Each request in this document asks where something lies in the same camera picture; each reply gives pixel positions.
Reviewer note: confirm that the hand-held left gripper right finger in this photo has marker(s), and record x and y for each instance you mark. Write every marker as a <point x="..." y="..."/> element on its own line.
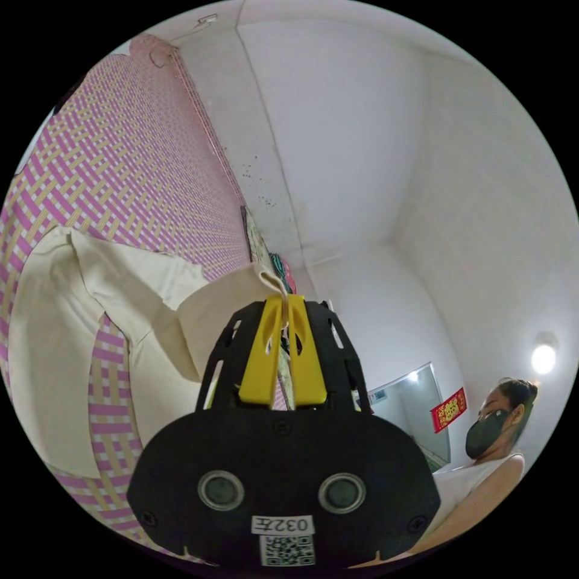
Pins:
<point x="307" y="362"/>

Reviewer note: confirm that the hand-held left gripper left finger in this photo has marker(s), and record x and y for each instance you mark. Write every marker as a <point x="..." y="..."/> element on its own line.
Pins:
<point x="260" y="357"/>

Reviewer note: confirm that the beige long sleeve shirt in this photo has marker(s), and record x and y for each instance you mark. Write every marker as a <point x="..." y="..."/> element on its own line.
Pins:
<point x="68" y="316"/>

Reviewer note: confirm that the pile of clothes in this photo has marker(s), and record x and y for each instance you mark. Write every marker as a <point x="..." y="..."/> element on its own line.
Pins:
<point x="276" y="264"/>

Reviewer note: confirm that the person's body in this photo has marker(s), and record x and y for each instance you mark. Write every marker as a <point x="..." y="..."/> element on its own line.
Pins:
<point x="491" y="457"/>

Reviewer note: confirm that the bed with pink woven mat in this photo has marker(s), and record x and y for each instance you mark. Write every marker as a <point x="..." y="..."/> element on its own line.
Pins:
<point x="117" y="158"/>

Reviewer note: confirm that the red paper wall hanging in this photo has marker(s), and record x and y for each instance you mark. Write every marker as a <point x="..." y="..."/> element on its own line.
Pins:
<point x="448" y="410"/>

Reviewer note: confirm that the round wall lamp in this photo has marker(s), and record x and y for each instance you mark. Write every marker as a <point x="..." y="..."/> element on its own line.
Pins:
<point x="543" y="357"/>

